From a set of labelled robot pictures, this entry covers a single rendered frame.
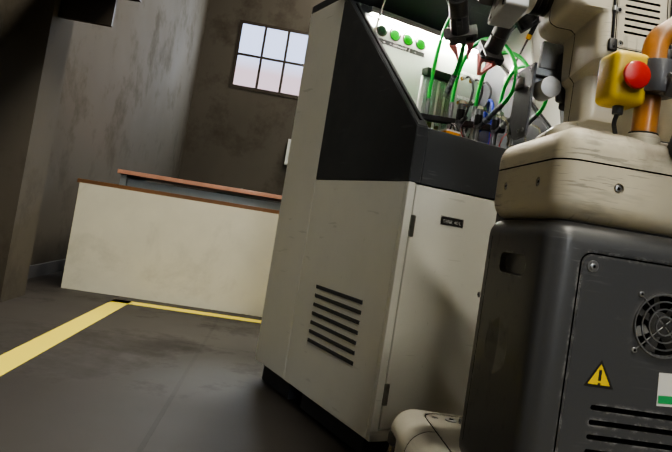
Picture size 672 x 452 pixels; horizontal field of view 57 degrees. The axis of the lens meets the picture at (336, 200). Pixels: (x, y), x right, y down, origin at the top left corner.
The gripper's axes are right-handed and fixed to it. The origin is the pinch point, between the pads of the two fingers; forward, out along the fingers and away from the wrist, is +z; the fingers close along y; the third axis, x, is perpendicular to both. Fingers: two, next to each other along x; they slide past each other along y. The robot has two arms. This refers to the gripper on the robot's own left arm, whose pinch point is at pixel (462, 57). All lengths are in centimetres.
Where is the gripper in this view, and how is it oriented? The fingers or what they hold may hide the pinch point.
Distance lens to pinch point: 202.9
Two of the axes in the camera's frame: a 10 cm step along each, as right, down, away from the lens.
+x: -1.3, 6.6, -7.4
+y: -9.7, 0.8, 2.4
